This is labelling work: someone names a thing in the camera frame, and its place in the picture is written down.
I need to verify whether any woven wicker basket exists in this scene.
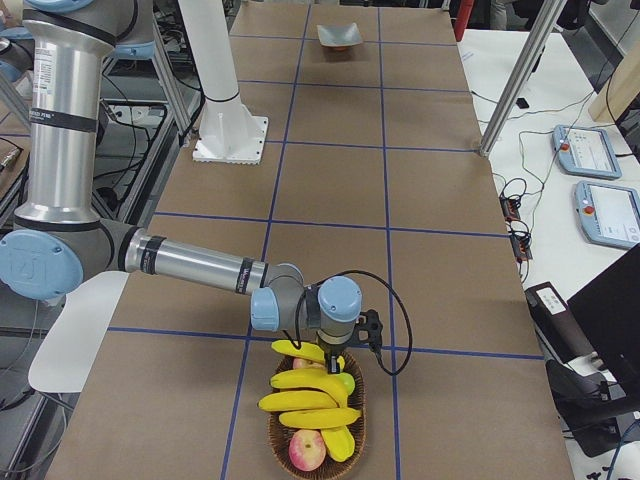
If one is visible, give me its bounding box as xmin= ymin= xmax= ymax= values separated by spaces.
xmin=267 ymin=353 xmax=366 ymax=479

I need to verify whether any teach pendant far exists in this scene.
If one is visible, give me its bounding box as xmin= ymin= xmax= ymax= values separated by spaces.
xmin=552 ymin=125 xmax=622 ymax=180

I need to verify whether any red pink apple front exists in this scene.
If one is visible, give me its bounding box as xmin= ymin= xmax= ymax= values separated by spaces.
xmin=288 ymin=429 xmax=326 ymax=472

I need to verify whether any black braided cable right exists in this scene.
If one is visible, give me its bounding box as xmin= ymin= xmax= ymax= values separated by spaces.
xmin=291 ymin=270 xmax=414 ymax=377

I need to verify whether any red apple back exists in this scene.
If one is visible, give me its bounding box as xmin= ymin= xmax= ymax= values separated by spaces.
xmin=292 ymin=357 xmax=326 ymax=370

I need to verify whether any teach pendant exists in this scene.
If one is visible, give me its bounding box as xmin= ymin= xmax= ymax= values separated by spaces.
xmin=574 ymin=180 xmax=639 ymax=250
xmin=552 ymin=125 xmax=622 ymax=180

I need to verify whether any teach pendant near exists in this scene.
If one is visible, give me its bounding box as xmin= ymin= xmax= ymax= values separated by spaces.
xmin=574 ymin=180 xmax=639 ymax=250

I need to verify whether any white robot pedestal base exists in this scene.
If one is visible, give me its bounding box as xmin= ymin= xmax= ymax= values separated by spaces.
xmin=179 ymin=0 xmax=269 ymax=165

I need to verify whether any grey square plate orange rim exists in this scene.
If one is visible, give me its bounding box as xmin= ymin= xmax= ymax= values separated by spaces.
xmin=317 ymin=22 xmax=363 ymax=51

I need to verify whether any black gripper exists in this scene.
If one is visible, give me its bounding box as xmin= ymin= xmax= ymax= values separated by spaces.
xmin=317 ymin=335 xmax=350 ymax=374

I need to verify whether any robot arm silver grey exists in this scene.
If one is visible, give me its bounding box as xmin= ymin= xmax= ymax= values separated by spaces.
xmin=1 ymin=1 xmax=362 ymax=373

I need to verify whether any yellow banana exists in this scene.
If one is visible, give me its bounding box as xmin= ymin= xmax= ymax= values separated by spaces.
xmin=271 ymin=340 xmax=325 ymax=364
xmin=320 ymin=426 xmax=355 ymax=462
xmin=270 ymin=368 xmax=349 ymax=407
xmin=258 ymin=390 xmax=338 ymax=412
xmin=278 ymin=407 xmax=362 ymax=430

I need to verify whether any black box with label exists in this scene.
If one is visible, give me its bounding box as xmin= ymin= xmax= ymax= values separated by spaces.
xmin=525 ymin=282 xmax=602 ymax=363

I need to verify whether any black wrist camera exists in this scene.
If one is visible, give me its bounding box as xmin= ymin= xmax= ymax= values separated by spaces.
xmin=346 ymin=309 xmax=383 ymax=354

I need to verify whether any green fruit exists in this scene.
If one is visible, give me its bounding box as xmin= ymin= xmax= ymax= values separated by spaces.
xmin=337 ymin=372 xmax=356 ymax=395

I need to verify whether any white curved panel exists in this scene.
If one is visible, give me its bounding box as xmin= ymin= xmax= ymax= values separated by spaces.
xmin=28 ymin=271 xmax=128 ymax=393

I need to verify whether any black monitor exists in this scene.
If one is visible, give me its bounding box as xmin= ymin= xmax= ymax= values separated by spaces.
xmin=569 ymin=246 xmax=639 ymax=393

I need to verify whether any black USB hub with cables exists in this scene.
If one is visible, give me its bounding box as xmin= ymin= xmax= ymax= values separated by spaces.
xmin=499 ymin=196 xmax=521 ymax=222

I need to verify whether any aluminium frame post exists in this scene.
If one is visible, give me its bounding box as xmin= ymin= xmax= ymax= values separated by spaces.
xmin=478 ymin=0 xmax=566 ymax=158

